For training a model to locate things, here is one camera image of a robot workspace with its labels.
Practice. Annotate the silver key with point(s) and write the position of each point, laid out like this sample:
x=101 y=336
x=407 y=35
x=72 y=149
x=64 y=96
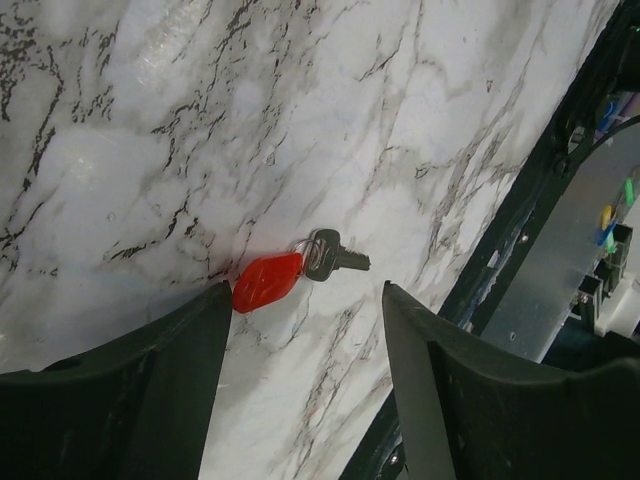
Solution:
x=328 y=255

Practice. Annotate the red key fob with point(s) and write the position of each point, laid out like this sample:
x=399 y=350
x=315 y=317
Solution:
x=266 y=280

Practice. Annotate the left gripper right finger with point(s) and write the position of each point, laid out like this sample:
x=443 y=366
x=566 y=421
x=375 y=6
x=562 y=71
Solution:
x=470 y=410

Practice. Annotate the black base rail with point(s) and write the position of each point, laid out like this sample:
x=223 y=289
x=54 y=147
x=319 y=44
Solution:
x=555 y=254

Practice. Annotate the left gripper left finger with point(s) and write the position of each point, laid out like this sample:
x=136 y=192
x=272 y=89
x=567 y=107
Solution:
x=137 y=407

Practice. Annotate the metal keyring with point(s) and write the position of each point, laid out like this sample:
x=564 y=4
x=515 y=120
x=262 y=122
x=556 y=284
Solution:
x=305 y=252

